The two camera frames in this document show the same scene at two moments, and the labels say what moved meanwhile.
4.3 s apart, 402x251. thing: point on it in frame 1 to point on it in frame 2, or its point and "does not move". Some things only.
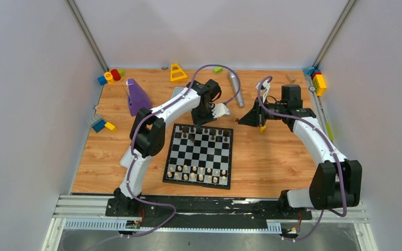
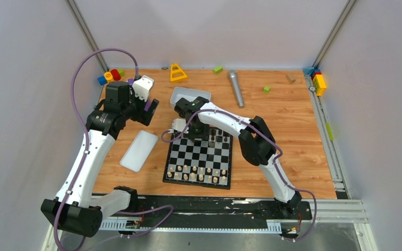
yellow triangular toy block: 176,73 does not move
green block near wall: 218,70 does not move
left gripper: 201,115 to 149,109
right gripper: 255,117 to 204,134
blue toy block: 102,80 does not move
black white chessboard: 200,157 does not move
